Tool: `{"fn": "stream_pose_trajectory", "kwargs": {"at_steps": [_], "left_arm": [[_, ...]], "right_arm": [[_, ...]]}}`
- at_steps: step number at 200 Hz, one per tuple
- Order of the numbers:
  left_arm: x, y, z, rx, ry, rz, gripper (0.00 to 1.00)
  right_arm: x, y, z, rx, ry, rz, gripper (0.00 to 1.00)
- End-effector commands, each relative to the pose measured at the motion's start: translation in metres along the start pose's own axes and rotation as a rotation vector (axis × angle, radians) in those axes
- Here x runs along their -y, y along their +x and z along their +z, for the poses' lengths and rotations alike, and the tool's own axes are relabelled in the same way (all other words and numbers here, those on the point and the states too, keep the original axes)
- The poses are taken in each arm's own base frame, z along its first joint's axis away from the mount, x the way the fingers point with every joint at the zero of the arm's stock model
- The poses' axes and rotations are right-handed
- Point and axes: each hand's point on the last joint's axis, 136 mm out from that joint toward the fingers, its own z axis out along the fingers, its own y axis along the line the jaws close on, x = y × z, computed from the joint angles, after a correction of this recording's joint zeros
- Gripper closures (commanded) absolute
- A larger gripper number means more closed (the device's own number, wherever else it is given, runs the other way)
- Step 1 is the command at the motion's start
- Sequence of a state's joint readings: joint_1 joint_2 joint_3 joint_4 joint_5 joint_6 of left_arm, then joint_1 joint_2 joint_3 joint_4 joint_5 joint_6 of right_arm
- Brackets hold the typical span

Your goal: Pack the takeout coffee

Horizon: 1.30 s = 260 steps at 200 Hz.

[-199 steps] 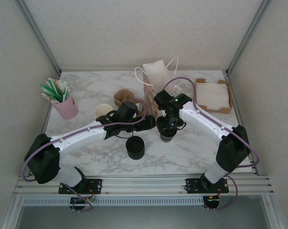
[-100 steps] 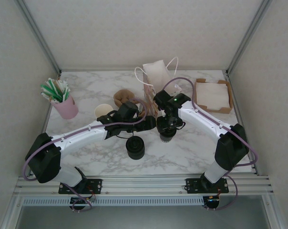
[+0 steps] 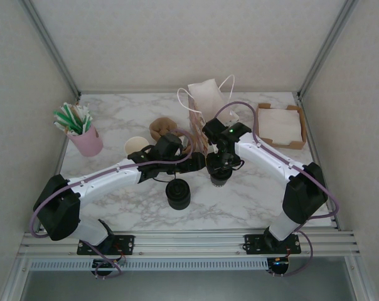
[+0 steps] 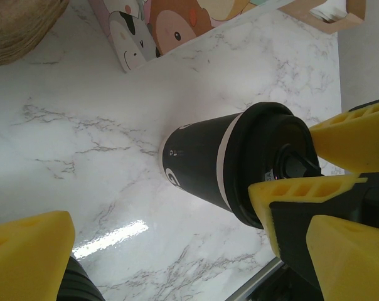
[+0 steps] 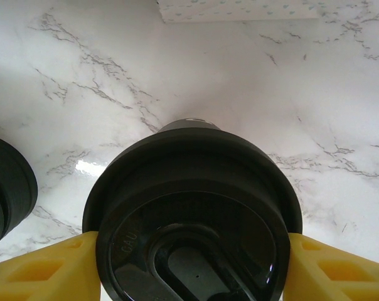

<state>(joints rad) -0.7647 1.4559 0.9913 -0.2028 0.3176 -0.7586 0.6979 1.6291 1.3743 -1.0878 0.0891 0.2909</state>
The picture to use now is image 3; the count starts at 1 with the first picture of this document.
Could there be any brown pulp cup carrier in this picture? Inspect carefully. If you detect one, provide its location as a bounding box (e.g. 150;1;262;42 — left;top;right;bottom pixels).
149;117;194;157

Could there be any single paper coffee cup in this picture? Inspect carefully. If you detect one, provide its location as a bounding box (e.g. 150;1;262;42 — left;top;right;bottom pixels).
209;171;233;188

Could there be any stack of paper cups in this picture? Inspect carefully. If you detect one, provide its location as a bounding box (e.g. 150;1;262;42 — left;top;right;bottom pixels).
124;137;150;157

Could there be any white printed paper bag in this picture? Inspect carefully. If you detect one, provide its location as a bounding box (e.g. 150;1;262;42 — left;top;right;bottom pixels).
176;74;240;157

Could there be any brown cardboard napkin box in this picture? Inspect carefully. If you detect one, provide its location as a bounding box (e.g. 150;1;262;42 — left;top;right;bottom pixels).
255;102;308;151

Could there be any stack of black lids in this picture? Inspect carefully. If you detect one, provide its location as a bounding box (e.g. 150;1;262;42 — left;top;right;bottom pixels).
166;179;192;210

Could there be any stack of white napkins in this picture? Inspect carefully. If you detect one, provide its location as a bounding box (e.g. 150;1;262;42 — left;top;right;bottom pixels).
258;108;304;145

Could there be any pink straw holder cup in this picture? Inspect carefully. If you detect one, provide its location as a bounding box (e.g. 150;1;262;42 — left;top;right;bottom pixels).
66;125;104;157

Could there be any white wrapped drinking straw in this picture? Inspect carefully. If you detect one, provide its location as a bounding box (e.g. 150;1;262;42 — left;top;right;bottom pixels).
73;105;92;133
82;108;95;128

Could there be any green drinking straw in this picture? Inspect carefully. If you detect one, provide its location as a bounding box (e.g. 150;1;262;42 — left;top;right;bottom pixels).
61;105;85;134
53;110;79;135

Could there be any right controller board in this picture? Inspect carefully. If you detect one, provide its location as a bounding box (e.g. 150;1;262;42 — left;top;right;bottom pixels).
266;256;292;277

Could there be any controller board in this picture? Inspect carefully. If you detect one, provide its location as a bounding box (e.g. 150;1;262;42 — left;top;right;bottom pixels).
266;256;292;277
92;257;127;279

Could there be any left controller board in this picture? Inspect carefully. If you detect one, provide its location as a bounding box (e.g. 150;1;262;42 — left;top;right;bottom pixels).
92;257;127;279

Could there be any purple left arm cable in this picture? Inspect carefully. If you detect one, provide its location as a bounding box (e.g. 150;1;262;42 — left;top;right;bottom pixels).
29;128;195;280

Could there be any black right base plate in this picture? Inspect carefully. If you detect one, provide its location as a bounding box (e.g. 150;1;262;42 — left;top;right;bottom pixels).
244;233;301;255

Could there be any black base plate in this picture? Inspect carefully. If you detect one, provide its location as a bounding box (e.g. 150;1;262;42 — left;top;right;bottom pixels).
77;235;136;255
244;233;301;255

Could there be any aluminium mounting rail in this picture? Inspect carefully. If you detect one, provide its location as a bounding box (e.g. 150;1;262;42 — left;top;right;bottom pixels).
18;230;361;258

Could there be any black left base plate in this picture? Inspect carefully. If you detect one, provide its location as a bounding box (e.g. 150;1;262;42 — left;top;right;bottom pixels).
77;235;136;255

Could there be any grey slotted cable duct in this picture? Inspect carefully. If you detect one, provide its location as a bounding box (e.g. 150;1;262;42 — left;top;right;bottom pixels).
29;258;269;271

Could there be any aluminium frame post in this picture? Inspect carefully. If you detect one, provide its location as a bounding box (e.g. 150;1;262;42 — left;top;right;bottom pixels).
296;0;361;98
21;0;82;98

